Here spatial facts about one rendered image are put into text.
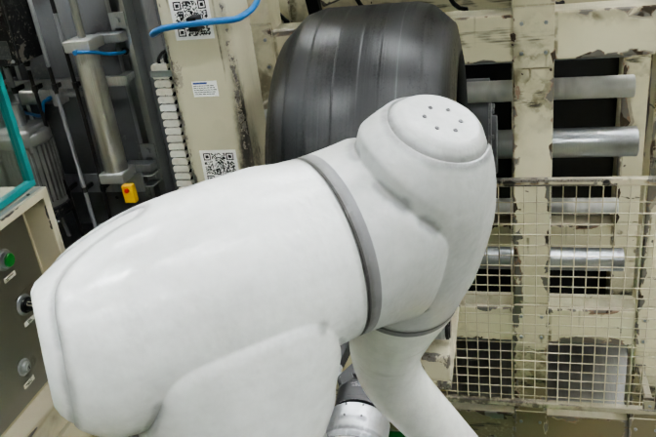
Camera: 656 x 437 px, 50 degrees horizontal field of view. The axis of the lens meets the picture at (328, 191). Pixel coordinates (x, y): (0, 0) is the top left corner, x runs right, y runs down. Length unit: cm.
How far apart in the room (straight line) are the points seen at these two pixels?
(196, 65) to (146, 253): 95
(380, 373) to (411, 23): 71
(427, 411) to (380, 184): 34
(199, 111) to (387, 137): 94
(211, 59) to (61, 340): 96
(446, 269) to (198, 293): 18
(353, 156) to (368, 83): 67
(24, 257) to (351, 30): 71
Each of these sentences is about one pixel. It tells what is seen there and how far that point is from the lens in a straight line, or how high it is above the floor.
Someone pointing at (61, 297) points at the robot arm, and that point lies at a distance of 42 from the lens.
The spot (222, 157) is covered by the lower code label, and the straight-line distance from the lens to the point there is 138.
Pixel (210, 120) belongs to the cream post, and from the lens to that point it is 136.
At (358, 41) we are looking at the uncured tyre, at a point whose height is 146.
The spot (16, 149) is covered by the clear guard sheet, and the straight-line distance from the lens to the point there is 134.
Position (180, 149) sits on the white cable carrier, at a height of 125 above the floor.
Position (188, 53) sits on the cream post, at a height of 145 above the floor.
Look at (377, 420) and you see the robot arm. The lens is 102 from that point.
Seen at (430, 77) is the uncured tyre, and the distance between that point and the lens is 114.
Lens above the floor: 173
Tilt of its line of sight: 25 degrees down
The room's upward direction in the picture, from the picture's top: 7 degrees counter-clockwise
